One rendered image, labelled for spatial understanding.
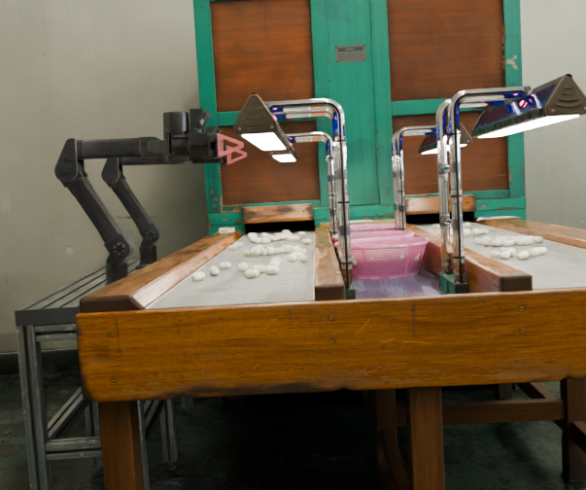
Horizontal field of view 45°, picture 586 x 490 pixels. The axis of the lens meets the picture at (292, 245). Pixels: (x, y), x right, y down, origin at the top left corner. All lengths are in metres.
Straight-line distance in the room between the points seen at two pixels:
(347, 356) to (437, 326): 0.16
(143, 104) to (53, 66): 0.51
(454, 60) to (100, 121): 1.90
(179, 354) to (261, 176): 1.87
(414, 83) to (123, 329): 2.10
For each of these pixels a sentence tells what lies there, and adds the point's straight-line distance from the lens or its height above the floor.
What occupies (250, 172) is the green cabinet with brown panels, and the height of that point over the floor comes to 1.01.
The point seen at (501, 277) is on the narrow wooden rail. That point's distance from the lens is 1.29.
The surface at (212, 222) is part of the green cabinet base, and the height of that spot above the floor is 0.80.
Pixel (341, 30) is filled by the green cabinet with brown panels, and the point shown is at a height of 1.58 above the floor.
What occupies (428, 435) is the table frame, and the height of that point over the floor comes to 0.48.
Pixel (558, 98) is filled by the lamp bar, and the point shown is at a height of 1.07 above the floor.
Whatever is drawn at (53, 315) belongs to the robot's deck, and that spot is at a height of 0.65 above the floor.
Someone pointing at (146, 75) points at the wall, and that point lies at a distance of 3.99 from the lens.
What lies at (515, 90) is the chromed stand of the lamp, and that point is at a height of 1.11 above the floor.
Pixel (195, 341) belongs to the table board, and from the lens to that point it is 1.26.
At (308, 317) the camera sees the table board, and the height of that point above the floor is 0.71.
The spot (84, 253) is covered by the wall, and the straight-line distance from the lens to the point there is 4.03.
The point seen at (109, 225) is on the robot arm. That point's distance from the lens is 2.11.
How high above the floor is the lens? 0.94
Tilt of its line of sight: 5 degrees down
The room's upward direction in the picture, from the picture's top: 3 degrees counter-clockwise
